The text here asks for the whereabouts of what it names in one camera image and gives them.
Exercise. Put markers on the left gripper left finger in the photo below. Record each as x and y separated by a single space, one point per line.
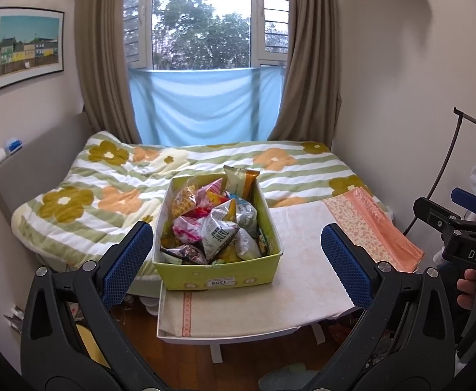
70 341

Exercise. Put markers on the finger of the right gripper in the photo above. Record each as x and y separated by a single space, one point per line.
436 216
464 199

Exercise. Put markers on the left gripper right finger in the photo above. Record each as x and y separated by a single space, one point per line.
404 339

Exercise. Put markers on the purple cartoon snack bag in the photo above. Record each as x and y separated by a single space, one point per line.
185 254

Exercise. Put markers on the pink white candy bag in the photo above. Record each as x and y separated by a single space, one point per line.
188 230

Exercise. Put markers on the silver grey snack bag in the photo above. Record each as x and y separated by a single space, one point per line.
217 232

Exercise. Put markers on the gold foil snack bag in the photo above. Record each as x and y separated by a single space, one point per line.
184 201

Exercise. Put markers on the light blue snack bag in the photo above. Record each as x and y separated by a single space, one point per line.
246 215

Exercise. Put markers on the pink marshmallow snack bag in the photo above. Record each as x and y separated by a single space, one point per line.
208 197

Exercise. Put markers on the green white potato chip bag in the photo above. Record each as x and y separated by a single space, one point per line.
240 181

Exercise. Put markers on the person's right hand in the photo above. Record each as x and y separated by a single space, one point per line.
467 287

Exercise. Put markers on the orange floral cloth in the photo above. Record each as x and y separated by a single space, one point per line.
367 226

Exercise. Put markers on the white cloth table mat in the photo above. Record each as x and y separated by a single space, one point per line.
259 298

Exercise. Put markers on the green cardboard box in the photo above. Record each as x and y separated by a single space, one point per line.
245 262

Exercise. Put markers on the floral striped quilt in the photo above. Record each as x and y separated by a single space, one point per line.
112 185

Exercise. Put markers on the right brown curtain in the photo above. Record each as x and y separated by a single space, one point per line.
311 100

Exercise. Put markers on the brown curtain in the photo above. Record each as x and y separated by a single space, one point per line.
311 100
102 68

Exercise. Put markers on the grey bed headboard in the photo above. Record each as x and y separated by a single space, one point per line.
42 164

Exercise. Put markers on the white blue item on headboard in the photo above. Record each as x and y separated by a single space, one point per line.
11 146

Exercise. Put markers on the light blue hanging cloth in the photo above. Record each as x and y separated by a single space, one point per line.
206 107

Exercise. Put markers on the framed houses picture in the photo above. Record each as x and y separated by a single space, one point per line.
31 43

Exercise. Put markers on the left brown curtain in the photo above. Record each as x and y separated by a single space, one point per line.
102 68

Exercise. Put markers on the window with white frame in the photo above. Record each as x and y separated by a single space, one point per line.
181 35

